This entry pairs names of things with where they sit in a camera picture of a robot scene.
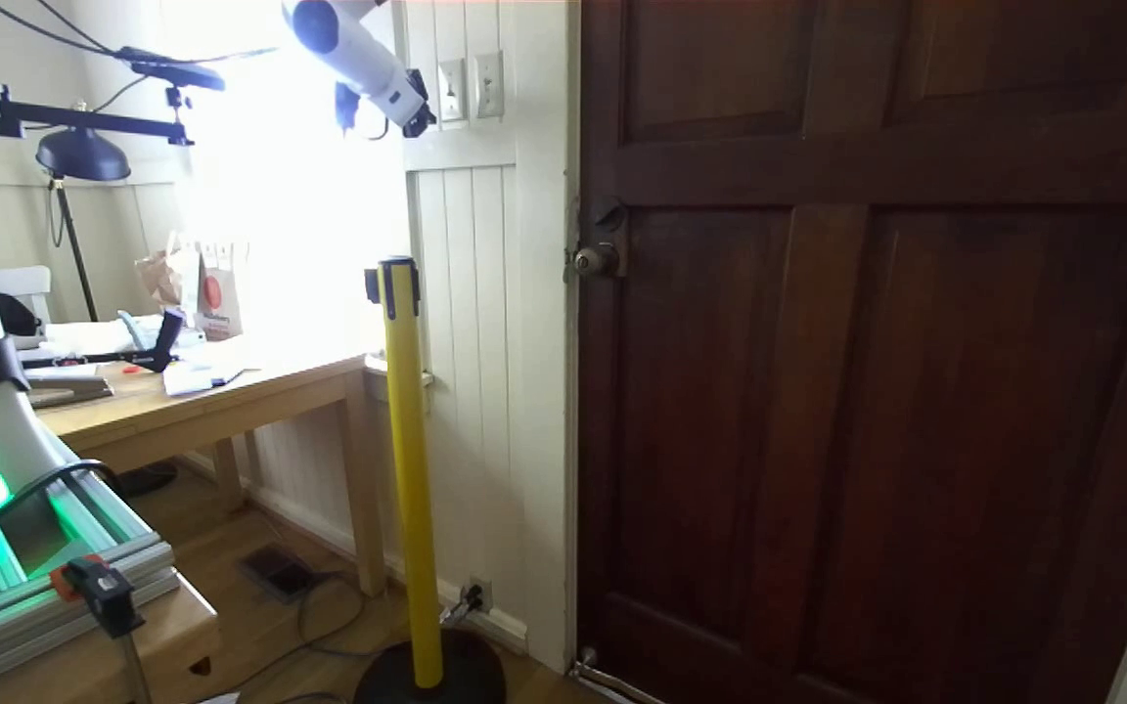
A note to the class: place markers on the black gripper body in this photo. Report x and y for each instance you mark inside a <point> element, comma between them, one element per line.
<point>410,103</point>

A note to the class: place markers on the white light switch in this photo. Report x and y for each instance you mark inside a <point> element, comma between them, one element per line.
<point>454,88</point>
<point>489,84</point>

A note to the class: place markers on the brass door knob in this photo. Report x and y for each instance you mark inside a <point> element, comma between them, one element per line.
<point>588,260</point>

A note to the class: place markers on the clear plastic bag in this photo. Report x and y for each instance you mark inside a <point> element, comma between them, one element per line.
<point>162,275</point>

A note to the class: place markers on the white paper sheet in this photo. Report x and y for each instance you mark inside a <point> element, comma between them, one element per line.
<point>206,378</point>

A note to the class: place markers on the black desk lamp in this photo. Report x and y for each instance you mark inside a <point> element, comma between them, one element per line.
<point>80,154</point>

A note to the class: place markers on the light wooden desk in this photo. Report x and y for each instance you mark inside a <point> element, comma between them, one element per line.
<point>235,403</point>

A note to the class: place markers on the black upright desk gadget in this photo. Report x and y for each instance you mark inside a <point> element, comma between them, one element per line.
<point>167,343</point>

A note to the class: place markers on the stack of papers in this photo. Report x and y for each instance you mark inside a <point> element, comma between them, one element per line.
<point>80,343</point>

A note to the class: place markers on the white box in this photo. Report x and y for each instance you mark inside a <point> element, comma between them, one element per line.
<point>21,284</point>

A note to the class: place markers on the dark closed book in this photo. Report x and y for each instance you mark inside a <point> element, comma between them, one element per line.
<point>68,387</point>

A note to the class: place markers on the dark brown wooden door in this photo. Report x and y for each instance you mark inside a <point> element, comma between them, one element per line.
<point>878,391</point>

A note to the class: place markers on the black round stanchion base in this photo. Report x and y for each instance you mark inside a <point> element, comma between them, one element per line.
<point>470,669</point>

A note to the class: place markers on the orange and black clamp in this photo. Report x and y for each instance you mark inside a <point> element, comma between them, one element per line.
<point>99,591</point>

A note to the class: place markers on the black camera on mount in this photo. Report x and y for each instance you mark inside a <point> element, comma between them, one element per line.
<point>175,69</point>

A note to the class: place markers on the black camera boom bar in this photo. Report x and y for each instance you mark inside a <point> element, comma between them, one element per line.
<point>68,120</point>

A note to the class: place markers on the yellow stanchion post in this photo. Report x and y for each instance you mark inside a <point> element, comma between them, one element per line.
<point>410,496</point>

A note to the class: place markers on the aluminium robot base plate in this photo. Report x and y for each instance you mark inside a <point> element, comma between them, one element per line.
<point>80,549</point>

